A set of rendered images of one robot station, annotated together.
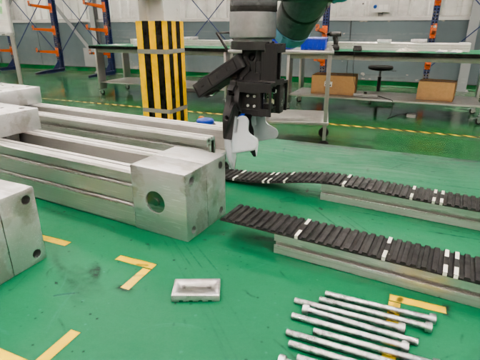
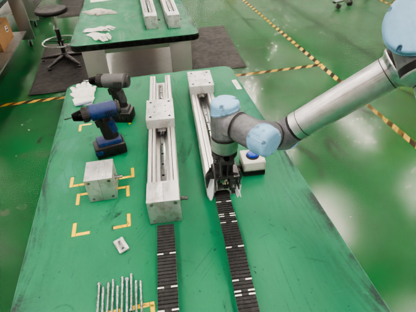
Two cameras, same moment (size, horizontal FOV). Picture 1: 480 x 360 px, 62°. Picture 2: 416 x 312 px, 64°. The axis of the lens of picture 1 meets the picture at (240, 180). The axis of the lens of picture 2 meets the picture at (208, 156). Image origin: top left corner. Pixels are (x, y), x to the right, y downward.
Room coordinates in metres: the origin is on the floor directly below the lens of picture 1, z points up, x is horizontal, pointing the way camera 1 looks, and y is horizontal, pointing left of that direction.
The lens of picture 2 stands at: (0.24, -0.61, 1.59)
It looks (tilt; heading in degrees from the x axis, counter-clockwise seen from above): 39 degrees down; 56
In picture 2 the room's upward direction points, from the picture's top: 3 degrees counter-clockwise
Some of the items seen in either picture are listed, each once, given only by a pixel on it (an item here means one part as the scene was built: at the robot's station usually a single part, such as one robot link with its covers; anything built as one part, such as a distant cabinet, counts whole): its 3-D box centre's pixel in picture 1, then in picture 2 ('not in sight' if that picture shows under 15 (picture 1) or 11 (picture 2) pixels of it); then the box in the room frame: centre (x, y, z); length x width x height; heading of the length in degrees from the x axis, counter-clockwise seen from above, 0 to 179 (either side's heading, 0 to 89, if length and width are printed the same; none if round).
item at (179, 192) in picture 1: (186, 188); (168, 201); (0.54, 0.08, 0.83); 0.12 x 0.09 x 0.10; 152
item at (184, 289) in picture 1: (196, 289); (121, 245); (0.36, 0.05, 0.78); 0.05 x 0.03 x 0.01; 91
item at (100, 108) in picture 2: not in sight; (97, 130); (0.49, 0.51, 0.89); 0.20 x 0.08 x 0.22; 169
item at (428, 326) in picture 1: (373, 312); (136, 299); (0.32, -0.13, 0.78); 0.11 x 0.01 x 0.01; 65
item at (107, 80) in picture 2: not in sight; (110, 97); (0.63, 0.73, 0.89); 0.20 x 0.08 x 0.22; 140
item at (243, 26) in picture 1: (253, 27); (225, 142); (0.69, -0.02, 1.05); 0.08 x 0.08 x 0.05
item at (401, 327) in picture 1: (347, 313); (131, 291); (0.32, -0.10, 0.78); 0.11 x 0.01 x 0.01; 65
